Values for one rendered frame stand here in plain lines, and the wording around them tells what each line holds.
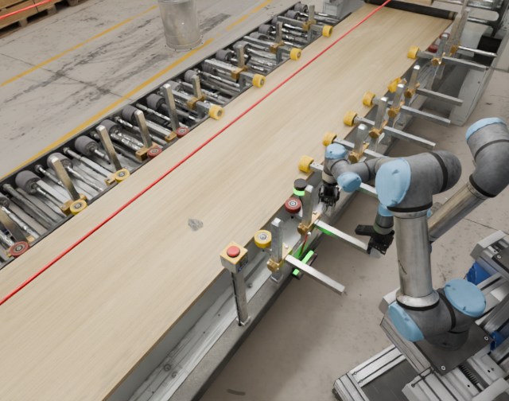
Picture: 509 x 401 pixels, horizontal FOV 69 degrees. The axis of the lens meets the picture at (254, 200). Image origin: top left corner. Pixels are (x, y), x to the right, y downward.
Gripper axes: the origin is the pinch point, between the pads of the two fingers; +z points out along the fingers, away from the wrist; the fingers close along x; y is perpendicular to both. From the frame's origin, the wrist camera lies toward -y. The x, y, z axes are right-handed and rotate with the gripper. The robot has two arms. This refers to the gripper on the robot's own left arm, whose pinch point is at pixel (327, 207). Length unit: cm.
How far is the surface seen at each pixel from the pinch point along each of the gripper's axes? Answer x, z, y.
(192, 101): -98, 3, -71
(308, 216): -7.8, 6.6, 2.0
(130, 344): -60, 11, 77
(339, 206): 5.1, 30.4, -30.6
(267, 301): -18, 31, 36
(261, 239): -26.1, 10.4, 17.2
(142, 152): -113, 14, -29
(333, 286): 9.1, 15.1, 29.6
